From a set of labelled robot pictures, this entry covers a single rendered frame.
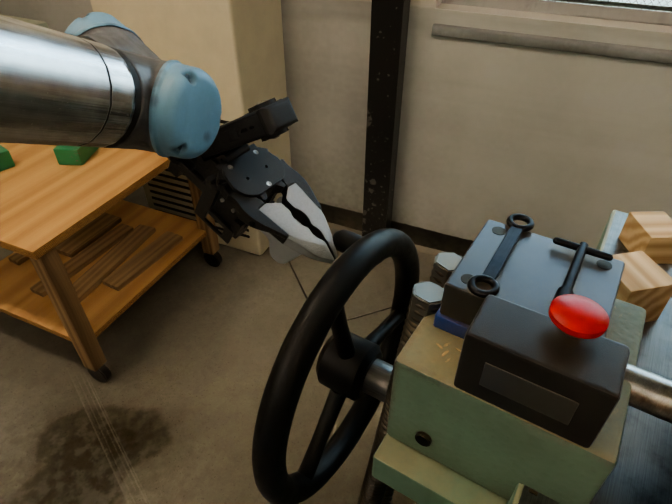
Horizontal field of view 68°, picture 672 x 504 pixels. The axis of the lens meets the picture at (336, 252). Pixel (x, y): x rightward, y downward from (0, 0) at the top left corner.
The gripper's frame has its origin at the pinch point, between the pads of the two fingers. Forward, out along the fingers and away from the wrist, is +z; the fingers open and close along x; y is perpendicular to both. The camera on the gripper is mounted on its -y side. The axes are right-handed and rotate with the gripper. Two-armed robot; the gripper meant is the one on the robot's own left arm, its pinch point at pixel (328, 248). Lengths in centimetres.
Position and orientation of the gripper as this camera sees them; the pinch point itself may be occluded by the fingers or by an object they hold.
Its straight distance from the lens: 51.7
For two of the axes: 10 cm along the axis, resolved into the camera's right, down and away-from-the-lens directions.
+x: -5.3, 5.2, -6.7
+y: -4.4, 5.1, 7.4
